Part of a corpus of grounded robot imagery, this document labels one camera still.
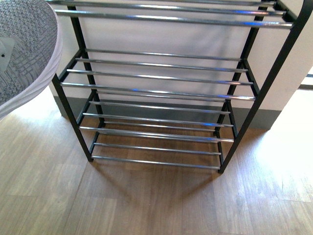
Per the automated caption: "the grey knit sneaker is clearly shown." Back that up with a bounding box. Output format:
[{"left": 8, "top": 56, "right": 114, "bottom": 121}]
[{"left": 0, "top": 0, "right": 63, "bottom": 118}]

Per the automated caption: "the black metal shoe rack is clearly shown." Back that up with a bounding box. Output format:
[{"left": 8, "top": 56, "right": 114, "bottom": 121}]
[{"left": 49, "top": 0, "right": 313, "bottom": 173}]

